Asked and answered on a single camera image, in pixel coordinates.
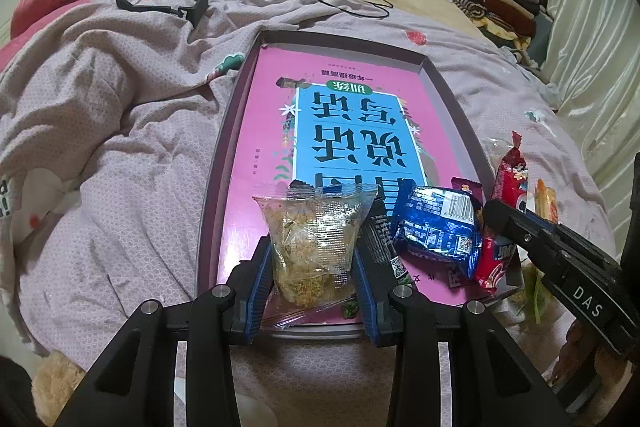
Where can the clear floss snack packet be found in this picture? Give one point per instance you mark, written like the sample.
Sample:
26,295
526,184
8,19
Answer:
310,242

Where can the white satin curtain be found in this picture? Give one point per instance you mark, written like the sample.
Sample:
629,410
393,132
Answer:
600,57

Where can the black plastic frame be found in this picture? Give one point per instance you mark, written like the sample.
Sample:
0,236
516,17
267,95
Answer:
197,4

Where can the orange snack packet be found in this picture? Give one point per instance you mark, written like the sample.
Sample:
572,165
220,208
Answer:
545,202

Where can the person's right hand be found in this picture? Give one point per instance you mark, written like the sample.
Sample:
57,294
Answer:
575,354

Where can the grey cushion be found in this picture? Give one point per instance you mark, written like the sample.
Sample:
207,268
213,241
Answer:
539,38

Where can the beige plush toy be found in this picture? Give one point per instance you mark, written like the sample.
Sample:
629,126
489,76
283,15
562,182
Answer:
55,382

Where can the pink book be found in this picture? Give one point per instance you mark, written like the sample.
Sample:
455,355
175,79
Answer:
270,147

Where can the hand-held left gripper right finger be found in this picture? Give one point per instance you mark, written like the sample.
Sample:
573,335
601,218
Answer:
367,302

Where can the grey shallow tray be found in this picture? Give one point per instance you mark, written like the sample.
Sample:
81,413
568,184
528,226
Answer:
225,187

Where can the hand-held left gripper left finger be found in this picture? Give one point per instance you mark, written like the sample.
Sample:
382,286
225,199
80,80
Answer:
260,279

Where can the maroon snack packet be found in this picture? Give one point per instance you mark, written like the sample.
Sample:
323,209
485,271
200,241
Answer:
467,189

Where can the crumpled printed duvet cover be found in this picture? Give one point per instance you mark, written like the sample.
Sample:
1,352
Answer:
125,132

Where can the pale green snack packet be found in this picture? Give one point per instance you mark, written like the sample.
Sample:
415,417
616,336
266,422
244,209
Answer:
535,294

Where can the black green snack packet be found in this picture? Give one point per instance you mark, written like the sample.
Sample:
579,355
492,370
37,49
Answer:
382,237

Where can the blue snack packet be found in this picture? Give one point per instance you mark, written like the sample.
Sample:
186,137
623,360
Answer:
430,227

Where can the crinkled clear wrapper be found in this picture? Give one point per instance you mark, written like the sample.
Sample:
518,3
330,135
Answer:
492,149

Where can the red snack packet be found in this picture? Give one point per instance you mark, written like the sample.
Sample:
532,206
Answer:
510,172

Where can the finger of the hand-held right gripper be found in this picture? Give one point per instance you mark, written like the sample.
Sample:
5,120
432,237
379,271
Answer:
505,219

